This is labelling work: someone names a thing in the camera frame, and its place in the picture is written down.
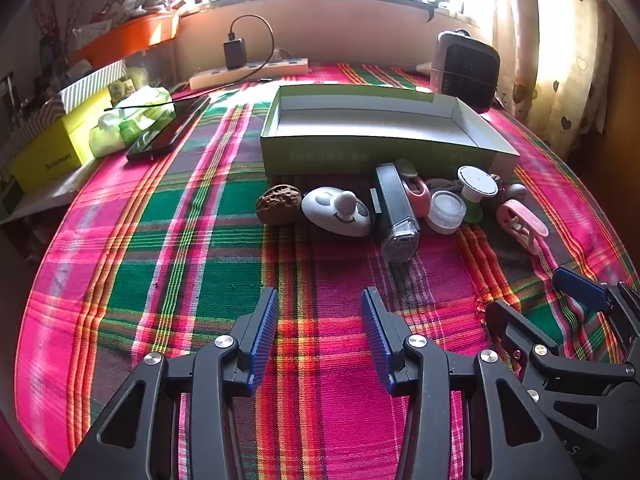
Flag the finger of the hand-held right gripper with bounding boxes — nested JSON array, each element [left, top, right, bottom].
[[485, 301, 631, 391], [552, 267, 640, 356]]

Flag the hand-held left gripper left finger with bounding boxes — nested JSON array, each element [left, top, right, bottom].
[[60, 287, 280, 480]]

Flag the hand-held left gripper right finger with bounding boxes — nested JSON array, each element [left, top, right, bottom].
[[361, 287, 583, 480]]

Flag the small clear jar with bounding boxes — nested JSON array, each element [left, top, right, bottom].
[[426, 190, 467, 235]]

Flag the brown walnut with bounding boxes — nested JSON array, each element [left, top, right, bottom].
[[425, 174, 503, 196], [256, 185, 303, 222]]

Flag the grey white oval gadget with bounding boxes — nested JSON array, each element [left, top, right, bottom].
[[301, 186, 375, 238]]

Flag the green white suction stand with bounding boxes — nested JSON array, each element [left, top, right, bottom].
[[457, 166, 500, 224]]

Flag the black bike light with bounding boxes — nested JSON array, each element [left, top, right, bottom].
[[370, 163, 421, 264]]

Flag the pink correction tape dispenser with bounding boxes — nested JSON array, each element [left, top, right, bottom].
[[394, 158, 431, 218]]

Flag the green cardboard box tray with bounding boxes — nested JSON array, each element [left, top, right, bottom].
[[259, 84, 521, 181]]

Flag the black smartphone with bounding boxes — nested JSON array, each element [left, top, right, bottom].
[[126, 96, 212, 163]]

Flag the heart print curtain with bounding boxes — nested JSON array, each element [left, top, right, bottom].
[[492, 0, 616, 158]]

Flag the grey space heater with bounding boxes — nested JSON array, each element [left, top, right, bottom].
[[430, 30, 501, 115]]

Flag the green tissue pack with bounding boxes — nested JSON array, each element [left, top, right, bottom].
[[90, 85, 177, 158]]

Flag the white paper sheet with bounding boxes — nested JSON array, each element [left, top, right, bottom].
[[0, 162, 98, 223]]

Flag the white power strip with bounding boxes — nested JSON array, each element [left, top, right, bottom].
[[189, 56, 309, 92]]

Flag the black charger adapter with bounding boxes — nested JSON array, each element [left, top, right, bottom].
[[223, 37, 248, 71]]

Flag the yellow green box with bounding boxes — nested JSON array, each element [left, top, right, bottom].
[[9, 87, 113, 193]]

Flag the small green carton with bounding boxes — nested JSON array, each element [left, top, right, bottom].
[[107, 77, 151, 101]]

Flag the clear plastic bin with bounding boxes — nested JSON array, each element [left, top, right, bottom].
[[122, 40, 178, 93]]

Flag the striped gift box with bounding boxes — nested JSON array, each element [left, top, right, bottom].
[[60, 59, 128, 113]]

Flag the orange plastic tray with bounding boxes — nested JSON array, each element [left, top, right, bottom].
[[70, 11, 180, 68]]

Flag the dried flower branches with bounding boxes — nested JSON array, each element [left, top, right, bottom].
[[30, 0, 86, 61]]

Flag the black charging cable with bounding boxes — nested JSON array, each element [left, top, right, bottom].
[[105, 15, 276, 112]]

